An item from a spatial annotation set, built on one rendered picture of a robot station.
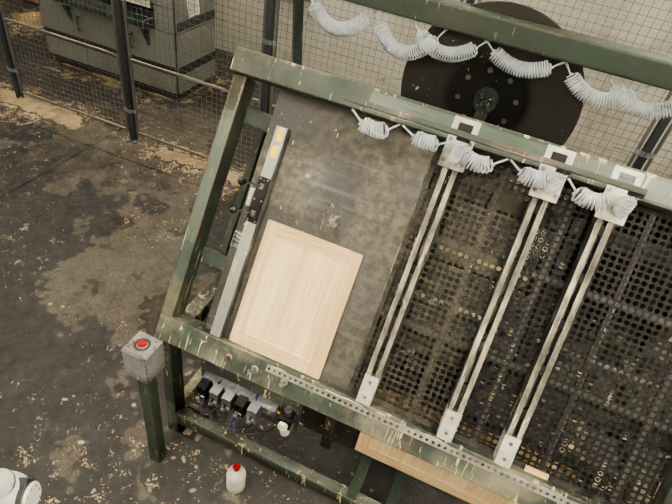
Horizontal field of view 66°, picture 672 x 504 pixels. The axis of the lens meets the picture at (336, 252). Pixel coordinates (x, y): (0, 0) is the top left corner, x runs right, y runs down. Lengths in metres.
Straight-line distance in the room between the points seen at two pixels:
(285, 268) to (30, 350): 1.94
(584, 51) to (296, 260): 1.41
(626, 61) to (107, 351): 3.11
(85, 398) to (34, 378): 0.34
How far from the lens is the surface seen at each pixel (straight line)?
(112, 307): 3.79
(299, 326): 2.24
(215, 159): 2.31
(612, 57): 2.38
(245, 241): 2.25
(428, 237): 2.03
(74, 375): 3.48
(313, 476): 2.85
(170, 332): 2.46
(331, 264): 2.16
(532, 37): 2.36
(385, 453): 2.79
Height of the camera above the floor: 2.72
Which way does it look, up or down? 40 degrees down
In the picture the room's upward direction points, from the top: 11 degrees clockwise
